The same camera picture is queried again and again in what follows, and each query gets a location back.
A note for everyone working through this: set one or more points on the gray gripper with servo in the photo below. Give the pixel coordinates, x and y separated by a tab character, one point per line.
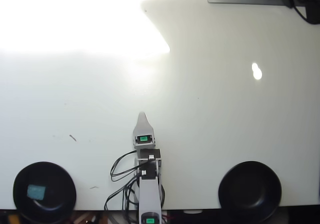
144	144

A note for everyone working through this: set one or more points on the blue foam cube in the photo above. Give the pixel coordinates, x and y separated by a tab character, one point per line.
36	191

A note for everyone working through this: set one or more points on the gray Koch robot arm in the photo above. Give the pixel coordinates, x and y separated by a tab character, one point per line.
150	194

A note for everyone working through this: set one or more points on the white clamp at table edge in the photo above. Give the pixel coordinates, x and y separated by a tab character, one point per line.
192	211

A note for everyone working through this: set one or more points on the black round bowl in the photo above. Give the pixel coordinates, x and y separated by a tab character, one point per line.
250	191
57	196

